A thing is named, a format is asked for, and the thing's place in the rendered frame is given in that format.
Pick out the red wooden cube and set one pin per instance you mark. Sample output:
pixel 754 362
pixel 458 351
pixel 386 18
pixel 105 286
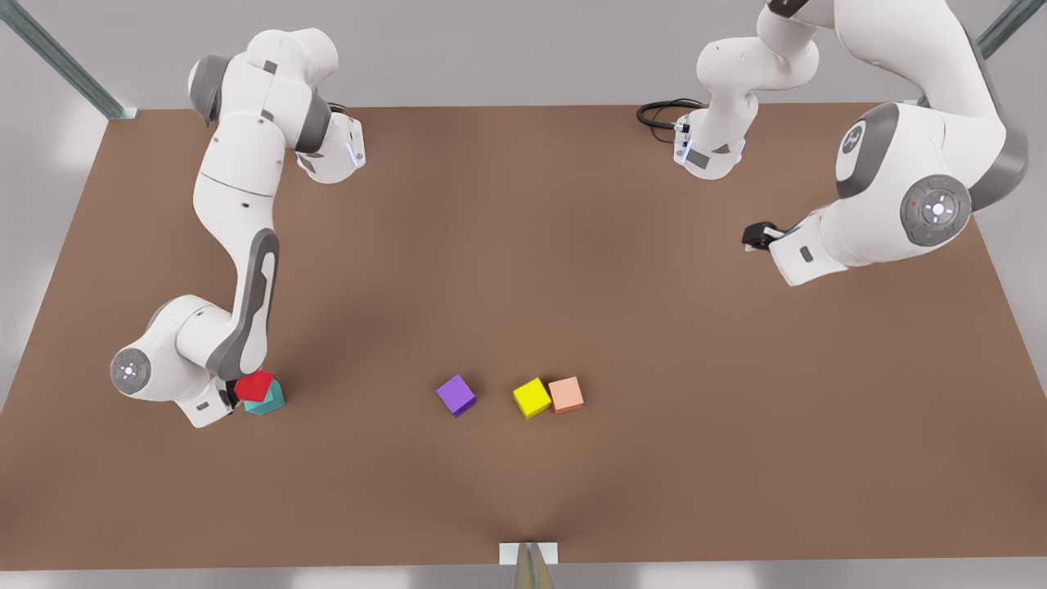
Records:
pixel 254 385

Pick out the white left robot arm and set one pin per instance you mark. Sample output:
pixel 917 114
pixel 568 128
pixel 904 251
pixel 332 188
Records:
pixel 916 164

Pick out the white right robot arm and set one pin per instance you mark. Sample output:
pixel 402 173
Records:
pixel 237 196

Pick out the teal wooden cube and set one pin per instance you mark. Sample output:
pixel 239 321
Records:
pixel 266 400

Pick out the purple wooden cube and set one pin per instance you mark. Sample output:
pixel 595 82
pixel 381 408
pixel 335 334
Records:
pixel 456 395

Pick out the orange wooden cube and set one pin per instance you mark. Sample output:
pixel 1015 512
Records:
pixel 566 395

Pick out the yellow wooden cube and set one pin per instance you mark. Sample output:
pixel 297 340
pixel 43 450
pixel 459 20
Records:
pixel 532 397

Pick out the silver frame post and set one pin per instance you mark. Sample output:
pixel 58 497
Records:
pixel 1002 29
pixel 530 564
pixel 61 61

